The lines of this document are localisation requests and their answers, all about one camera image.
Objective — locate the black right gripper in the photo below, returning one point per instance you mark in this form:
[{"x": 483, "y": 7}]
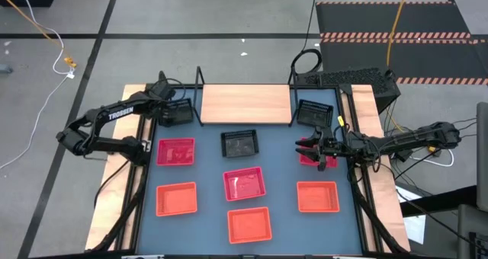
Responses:
[{"x": 331, "y": 145}]

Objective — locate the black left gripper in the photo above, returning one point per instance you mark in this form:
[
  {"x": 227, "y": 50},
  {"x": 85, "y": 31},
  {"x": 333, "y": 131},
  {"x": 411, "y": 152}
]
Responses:
[{"x": 162, "y": 91}]

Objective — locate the red plastic basket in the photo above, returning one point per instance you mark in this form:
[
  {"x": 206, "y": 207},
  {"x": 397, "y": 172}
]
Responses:
[
  {"x": 307, "y": 161},
  {"x": 244, "y": 184},
  {"x": 175, "y": 151}
]

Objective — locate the black plastic basket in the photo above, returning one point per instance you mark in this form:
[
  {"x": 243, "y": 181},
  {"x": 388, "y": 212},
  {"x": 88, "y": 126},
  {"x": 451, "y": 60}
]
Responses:
[
  {"x": 239, "y": 144},
  {"x": 315, "y": 114},
  {"x": 180, "y": 115}
]

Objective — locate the orange plastic basket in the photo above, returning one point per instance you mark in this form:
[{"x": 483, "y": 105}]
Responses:
[
  {"x": 249, "y": 225},
  {"x": 318, "y": 197},
  {"x": 176, "y": 199}
]

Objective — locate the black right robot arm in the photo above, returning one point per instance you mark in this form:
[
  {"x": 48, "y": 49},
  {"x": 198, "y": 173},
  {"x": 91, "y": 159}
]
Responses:
[{"x": 411, "y": 139}]

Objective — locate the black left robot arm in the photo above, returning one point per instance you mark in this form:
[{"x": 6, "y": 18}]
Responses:
[{"x": 114, "y": 114}]

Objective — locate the white paper sheet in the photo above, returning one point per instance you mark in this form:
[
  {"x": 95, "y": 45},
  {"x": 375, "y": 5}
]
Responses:
[{"x": 413, "y": 228}]

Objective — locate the blue-grey table mat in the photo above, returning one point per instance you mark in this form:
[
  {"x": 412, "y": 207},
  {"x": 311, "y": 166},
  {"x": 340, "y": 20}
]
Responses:
[{"x": 206, "y": 228}]

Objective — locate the black side desk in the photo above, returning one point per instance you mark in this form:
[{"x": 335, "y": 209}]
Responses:
[{"x": 438, "y": 202}]

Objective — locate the black striped floor mat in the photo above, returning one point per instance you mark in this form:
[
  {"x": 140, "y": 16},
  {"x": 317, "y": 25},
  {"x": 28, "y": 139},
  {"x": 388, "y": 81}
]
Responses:
[{"x": 381, "y": 19}]

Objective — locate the grey upright panel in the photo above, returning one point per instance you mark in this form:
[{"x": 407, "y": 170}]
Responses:
[{"x": 482, "y": 156}]

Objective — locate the wooden shelf with black frame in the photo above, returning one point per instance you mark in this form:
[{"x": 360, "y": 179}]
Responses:
[{"x": 246, "y": 103}]

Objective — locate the black table frame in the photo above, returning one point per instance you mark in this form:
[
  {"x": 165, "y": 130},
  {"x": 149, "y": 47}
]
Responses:
[{"x": 134, "y": 228}]

